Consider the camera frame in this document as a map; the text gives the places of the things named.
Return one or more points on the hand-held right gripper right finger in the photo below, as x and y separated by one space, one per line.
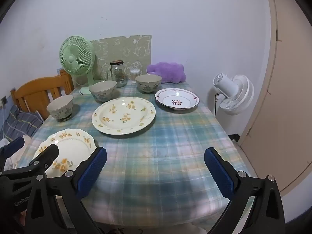
219 173

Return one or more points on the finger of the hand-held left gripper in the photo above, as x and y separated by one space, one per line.
46 157
14 146

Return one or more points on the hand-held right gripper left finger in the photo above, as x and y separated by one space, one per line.
92 170

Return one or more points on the scalloped yellow floral plate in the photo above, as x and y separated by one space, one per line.
70 146

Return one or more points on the grey floral ceramic bowl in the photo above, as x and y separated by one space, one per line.
102 93
61 108
148 85

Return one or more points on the large round yellow floral plate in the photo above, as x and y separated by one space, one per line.
121 117

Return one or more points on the white plate with red pattern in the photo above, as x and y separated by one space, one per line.
175 100

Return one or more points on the white cloth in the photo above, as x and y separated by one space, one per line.
9 162

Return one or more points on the plaid tablecloth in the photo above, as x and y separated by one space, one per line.
158 156

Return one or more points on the white standing fan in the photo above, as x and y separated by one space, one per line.
234 90

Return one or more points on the glass jar with dark lid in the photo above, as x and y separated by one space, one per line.
118 75

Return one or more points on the beige door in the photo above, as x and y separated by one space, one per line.
290 102

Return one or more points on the green desk fan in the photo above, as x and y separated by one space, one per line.
73 58

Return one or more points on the clear cotton swab container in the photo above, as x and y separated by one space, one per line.
135 76

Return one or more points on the purple plush cushion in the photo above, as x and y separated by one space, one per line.
165 72

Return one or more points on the green patterned board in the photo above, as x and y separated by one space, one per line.
117 51

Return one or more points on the wall socket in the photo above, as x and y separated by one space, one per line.
4 102

